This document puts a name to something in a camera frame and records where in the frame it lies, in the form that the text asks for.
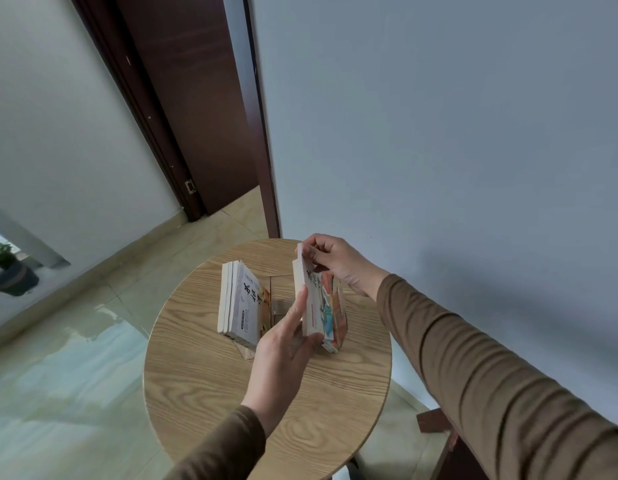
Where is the clear acrylic book stand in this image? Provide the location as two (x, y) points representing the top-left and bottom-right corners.
(233, 276), (292, 364)

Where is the white book with black lettering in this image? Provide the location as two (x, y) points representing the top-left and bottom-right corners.
(232, 261), (272, 351)

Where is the dark brown wooden door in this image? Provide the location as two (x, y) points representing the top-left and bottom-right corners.
(111, 0), (262, 216)

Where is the colourful illustrated cover book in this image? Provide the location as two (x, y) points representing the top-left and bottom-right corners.
(316, 271), (348, 355)

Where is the person's right forearm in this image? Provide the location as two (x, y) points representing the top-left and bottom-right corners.
(376, 274), (618, 480)

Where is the dark brown door frame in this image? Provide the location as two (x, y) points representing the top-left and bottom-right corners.
(69, 0), (282, 240)

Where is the white paperback book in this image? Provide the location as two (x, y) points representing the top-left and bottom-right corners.
(292, 243), (326, 338)

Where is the round wooden table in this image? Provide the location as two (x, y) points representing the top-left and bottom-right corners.
(143, 238), (393, 480)

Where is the dark round plant pot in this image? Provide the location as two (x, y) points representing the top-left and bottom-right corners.
(0, 260), (40, 298)

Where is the person's right hand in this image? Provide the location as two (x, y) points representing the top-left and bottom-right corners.
(296, 234), (390, 298)

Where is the person's left forearm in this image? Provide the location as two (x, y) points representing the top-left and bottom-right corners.
(164, 405), (267, 480)

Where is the thin white book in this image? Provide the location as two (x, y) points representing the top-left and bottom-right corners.
(224, 261), (238, 335)

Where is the reddish brown wooden stool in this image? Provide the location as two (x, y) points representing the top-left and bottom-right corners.
(415, 407), (492, 480)

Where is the person's left hand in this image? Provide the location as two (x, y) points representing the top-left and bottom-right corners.
(241, 287), (326, 436)

